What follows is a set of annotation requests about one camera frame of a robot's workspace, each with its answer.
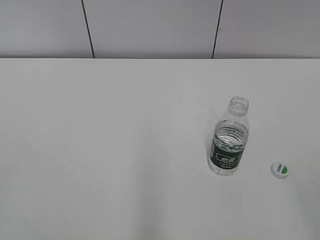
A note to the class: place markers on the clear water bottle green label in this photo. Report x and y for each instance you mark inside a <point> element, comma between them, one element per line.
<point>230,137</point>

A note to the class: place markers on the white green bottle cap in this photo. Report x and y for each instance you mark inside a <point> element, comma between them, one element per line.
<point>279,170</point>

